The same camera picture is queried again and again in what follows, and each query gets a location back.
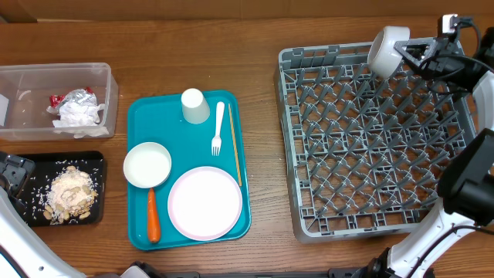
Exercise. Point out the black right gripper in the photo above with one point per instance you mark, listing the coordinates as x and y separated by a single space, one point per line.
440 46

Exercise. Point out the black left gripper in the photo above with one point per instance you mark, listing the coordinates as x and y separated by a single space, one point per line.
15 170

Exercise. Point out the grey bowl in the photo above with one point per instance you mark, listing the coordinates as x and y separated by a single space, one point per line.
383 59

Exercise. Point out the white napkin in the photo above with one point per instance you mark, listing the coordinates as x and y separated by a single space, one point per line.
82 119

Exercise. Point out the foil wrapper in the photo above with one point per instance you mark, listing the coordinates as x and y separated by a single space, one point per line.
79 96

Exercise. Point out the white bowl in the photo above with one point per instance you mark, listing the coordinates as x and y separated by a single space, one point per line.
147 165

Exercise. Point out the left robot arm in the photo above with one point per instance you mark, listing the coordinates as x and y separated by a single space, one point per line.
23 253

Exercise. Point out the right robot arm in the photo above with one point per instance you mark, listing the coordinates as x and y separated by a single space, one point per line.
465 190

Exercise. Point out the black waste tray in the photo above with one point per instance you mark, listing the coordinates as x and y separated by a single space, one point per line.
48 167

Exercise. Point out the grey dishwasher rack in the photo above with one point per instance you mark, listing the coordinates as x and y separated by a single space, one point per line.
363 154

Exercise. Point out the rice and peanut pile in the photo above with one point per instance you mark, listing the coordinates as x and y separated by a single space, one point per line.
70 196

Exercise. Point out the clear plastic bin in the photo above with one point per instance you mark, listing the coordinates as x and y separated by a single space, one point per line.
25 98

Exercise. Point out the orange carrot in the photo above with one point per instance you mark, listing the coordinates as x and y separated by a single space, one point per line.
153 225

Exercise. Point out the white paper cup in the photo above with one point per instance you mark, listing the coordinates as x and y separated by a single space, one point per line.
195 108

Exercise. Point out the pink plate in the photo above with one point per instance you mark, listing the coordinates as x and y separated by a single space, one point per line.
205 203

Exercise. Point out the white plastic fork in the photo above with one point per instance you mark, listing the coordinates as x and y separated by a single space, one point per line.
216 141

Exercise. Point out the wooden chopstick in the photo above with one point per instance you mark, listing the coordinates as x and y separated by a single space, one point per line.
235 149

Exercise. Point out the teal serving tray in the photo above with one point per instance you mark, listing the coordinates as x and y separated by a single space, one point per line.
160 119

